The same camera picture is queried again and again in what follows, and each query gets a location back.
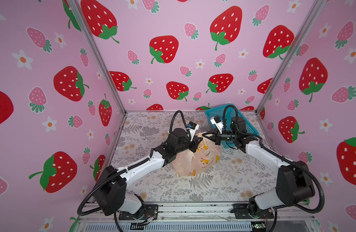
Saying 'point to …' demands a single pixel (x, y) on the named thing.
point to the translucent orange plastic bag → (207, 155)
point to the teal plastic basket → (230, 111)
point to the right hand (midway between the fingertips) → (203, 134)
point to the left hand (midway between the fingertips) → (202, 138)
